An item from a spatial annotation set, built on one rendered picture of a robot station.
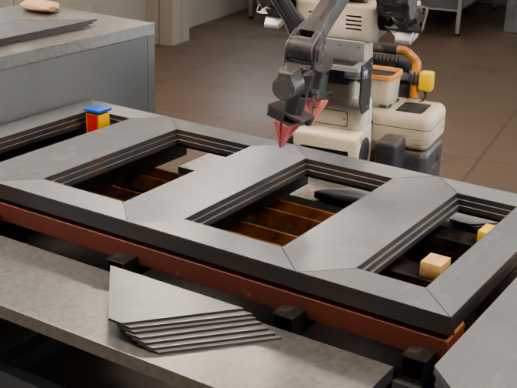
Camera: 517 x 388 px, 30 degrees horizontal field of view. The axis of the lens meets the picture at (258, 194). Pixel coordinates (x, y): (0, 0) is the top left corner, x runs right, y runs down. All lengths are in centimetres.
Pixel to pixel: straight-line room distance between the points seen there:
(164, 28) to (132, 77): 478
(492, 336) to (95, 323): 78
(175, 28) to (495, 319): 655
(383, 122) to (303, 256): 137
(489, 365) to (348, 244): 53
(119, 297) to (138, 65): 157
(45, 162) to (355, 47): 103
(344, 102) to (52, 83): 93
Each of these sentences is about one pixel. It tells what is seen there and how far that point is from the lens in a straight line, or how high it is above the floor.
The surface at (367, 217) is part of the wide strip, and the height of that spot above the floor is 85.
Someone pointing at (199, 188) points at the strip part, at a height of 85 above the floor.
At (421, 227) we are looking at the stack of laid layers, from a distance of 229.
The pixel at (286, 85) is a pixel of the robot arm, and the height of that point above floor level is 116.
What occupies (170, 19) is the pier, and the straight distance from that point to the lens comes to 816.
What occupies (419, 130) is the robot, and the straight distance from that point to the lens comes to 333.
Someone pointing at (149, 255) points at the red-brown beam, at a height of 79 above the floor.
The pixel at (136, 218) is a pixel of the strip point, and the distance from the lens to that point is 224.
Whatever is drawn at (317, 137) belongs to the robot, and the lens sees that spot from 313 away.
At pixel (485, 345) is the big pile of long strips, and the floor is 85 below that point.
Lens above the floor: 169
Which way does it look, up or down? 21 degrees down
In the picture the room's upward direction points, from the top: 2 degrees clockwise
